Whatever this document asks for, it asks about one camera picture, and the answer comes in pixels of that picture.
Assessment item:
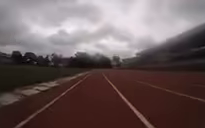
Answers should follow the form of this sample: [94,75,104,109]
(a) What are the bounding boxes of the row of trees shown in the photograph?
[0,48,123,69]

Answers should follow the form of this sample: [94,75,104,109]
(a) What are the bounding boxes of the red running track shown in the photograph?
[0,68,205,128]

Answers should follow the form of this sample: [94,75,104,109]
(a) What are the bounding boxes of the pale concrete kerb strip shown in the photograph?
[0,70,91,113]

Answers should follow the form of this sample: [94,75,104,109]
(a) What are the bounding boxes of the grandstand building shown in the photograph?
[121,19,205,71]

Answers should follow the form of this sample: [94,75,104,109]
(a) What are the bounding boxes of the green grass field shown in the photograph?
[0,65,90,100]

